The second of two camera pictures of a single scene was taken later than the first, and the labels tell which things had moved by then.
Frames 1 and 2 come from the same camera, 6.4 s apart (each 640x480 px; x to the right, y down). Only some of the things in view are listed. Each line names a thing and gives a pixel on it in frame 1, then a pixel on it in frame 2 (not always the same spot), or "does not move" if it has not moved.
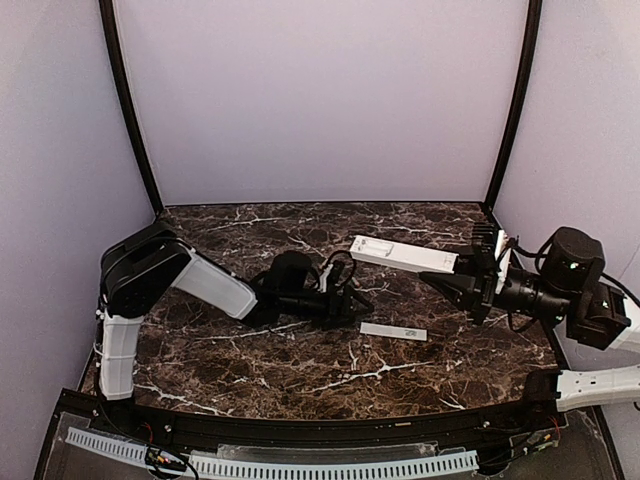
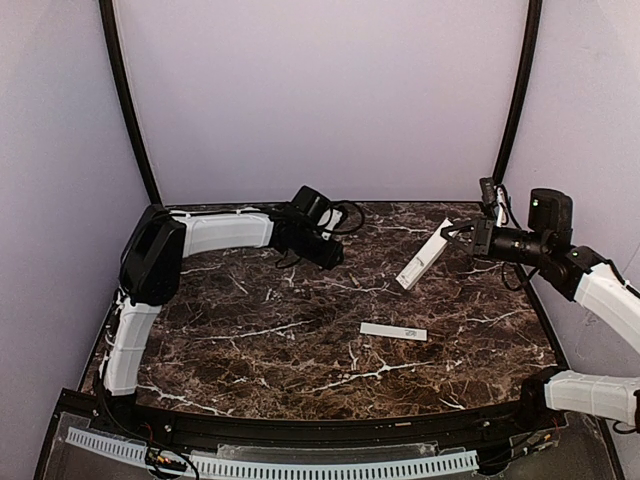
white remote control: [402, 255] to [424, 257]
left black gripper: [342, 303] to [332, 255]
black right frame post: [533, 27] does not move
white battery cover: [394, 331] does not move
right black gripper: [481, 282] to [481, 238]
